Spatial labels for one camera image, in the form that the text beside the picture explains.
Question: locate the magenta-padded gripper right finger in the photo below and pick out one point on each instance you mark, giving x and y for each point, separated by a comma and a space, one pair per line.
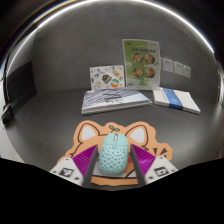
145, 160

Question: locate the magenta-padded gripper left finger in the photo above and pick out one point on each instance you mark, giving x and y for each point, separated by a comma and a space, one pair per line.
83, 161

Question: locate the mint green perforated computer mouse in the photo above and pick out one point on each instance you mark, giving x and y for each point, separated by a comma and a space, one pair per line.
113, 155

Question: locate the orange corgi-shaped mouse pad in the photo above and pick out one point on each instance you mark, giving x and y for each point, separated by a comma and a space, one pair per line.
100, 130

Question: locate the grey striped book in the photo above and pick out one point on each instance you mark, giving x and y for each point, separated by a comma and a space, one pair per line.
115, 100

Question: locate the white book with blue band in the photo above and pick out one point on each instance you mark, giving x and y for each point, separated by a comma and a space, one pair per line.
175, 99

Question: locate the white card with colourful stickers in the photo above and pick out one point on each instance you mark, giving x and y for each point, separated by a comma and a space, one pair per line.
106, 78

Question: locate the green food menu sign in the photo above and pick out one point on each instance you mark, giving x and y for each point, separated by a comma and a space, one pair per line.
141, 65

